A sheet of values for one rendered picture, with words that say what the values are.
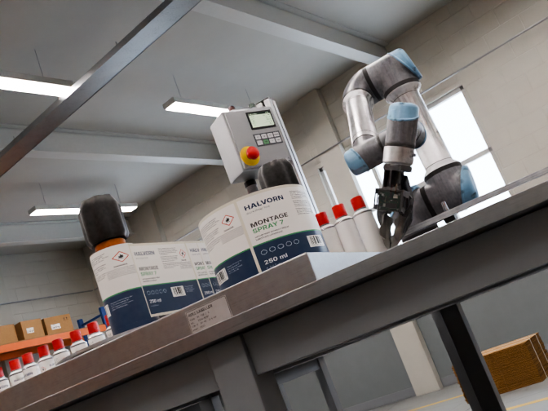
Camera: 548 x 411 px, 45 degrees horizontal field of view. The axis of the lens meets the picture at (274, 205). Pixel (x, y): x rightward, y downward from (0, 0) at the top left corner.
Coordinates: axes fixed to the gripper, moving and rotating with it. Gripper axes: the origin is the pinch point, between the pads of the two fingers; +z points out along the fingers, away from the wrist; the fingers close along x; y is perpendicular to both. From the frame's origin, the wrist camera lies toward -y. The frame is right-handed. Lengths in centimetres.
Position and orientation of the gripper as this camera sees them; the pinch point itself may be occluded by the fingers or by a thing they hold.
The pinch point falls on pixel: (391, 245)
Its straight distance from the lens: 170.2
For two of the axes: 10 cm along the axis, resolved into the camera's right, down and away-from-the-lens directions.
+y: -4.4, -0.6, -8.9
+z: -1.1, 9.9, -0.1
